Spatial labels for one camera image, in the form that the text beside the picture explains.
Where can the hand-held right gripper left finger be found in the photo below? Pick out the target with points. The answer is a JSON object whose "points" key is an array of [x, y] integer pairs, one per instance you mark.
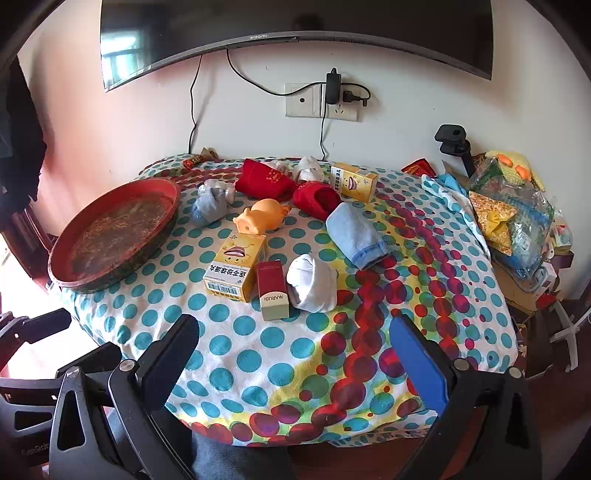
{"points": [[168, 355]]}

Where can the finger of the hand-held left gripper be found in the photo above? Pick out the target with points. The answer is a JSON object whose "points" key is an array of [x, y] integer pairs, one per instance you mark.
{"points": [[37, 325], [87, 357]]}

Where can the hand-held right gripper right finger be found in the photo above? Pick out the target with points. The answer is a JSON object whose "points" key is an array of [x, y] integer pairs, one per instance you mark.
{"points": [[415, 355]]}

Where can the red round tray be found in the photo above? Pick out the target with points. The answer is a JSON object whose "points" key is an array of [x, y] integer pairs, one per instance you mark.
{"points": [[115, 230]]}

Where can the orange pig toy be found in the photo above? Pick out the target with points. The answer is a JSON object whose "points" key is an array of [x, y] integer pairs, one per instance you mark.
{"points": [[261, 217]]}

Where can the cream sock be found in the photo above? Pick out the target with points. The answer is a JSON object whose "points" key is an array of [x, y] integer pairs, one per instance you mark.
{"points": [[308, 170]]}

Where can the yellow medicine box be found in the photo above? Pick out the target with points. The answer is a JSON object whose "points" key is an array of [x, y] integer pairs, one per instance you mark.
{"points": [[353, 182], [235, 267]]}

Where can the polka dot blanket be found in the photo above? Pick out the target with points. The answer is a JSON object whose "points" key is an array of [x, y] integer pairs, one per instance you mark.
{"points": [[286, 369]]}

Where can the red and beige box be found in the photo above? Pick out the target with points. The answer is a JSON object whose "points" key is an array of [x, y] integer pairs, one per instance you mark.
{"points": [[272, 288]]}

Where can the white rolled sock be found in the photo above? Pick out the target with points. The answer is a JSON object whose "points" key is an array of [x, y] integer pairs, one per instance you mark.
{"points": [[314, 284]]}

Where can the person's dark grey trousers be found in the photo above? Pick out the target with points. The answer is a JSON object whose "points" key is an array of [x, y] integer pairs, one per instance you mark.
{"points": [[240, 457]]}

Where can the light blue rolled sock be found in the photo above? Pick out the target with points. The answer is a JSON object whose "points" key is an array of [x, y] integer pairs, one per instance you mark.
{"points": [[355, 235]]}

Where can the grey-blue rolled sock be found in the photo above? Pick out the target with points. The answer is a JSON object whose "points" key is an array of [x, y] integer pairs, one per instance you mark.
{"points": [[210, 203]]}

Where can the white plastic stand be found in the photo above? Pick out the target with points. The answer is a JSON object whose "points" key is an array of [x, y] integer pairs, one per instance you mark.
{"points": [[572, 327]]}

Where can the white blue-dotted cloth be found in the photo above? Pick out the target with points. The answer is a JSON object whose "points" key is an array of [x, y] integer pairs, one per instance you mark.
{"points": [[455, 201]]}

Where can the clear plastic bag of goods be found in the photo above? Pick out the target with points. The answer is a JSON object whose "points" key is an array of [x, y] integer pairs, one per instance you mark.
{"points": [[508, 217]]}

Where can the plain red rolled sock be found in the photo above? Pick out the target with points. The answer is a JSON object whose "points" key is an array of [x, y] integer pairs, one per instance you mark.
{"points": [[318, 201]]}

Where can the dark hanging clothes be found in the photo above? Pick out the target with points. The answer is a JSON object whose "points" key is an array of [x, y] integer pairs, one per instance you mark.
{"points": [[21, 138]]}

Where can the red snack packet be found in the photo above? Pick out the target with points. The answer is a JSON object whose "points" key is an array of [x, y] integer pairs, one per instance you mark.
{"points": [[418, 167]]}

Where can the brown cardboard piece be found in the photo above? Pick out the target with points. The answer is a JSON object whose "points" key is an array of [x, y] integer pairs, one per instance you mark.
{"points": [[455, 167]]}

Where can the red candy wrapper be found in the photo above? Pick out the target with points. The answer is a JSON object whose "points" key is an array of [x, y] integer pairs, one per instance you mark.
{"points": [[191, 161]]}

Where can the red sock with gold embroidery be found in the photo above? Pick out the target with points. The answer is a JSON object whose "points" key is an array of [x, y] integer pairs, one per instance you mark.
{"points": [[263, 182]]}

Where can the tan crumpled wrapper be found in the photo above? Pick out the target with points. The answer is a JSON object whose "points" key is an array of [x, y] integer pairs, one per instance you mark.
{"points": [[210, 154]]}

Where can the yellow knitted toy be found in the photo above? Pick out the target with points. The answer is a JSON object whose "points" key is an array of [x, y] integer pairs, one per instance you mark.
{"points": [[515, 168]]}

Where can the black clamp stand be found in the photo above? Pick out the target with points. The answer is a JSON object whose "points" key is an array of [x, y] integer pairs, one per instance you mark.
{"points": [[455, 141]]}

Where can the small beige sock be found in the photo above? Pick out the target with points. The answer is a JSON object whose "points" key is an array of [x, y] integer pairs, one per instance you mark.
{"points": [[281, 168]]}

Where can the white power outlet plate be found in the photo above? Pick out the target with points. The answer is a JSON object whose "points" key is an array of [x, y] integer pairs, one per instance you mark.
{"points": [[344, 113]]}

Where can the black angled plug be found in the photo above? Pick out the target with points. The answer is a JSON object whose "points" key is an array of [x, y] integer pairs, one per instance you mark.
{"points": [[355, 96]]}

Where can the black power adapter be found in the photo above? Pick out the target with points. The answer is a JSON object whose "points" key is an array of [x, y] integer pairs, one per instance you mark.
{"points": [[332, 87]]}

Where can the black flat-screen television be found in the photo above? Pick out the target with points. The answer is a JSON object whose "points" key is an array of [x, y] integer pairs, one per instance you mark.
{"points": [[295, 23]]}

